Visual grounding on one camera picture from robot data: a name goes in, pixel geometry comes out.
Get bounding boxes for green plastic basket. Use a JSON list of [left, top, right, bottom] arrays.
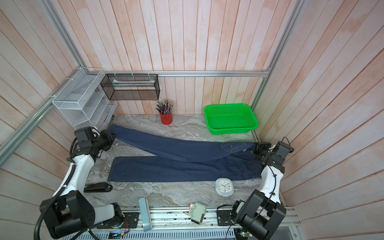
[[204, 104, 259, 135]]

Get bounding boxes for dark blue denim trousers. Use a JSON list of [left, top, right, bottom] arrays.
[[108, 125, 263, 183]]

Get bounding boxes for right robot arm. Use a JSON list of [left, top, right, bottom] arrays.
[[231, 141, 294, 240]]

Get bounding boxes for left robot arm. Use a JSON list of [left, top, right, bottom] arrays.
[[33, 127, 125, 240]]

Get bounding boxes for black stapler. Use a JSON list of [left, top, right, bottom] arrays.
[[84, 182, 113, 193]]

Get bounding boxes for white alarm clock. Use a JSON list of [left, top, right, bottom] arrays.
[[215, 178, 234, 197]]

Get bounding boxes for red pencil cup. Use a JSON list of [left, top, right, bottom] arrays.
[[160, 112, 173, 125]]

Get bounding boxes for coloured pencils bunch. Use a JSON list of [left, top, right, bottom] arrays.
[[155, 99, 173, 115]]

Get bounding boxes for grey white small device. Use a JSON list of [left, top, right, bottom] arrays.
[[188, 202, 207, 225]]

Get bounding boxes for light blue flat block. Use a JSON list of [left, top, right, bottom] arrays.
[[139, 198, 153, 232]]

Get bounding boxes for white wire mesh shelf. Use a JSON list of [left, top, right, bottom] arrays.
[[53, 68, 118, 131]]

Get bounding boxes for black corrugated cable hose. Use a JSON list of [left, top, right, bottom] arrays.
[[33, 137, 100, 240]]

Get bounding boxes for black mesh wall basket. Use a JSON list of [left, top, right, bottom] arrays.
[[101, 73, 161, 101]]

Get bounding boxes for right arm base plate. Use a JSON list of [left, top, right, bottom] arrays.
[[217, 209, 234, 227]]

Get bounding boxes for aluminium frame rail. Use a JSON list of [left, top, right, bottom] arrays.
[[86, 68, 269, 78]]

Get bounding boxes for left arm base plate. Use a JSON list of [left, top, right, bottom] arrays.
[[97, 212, 140, 229]]

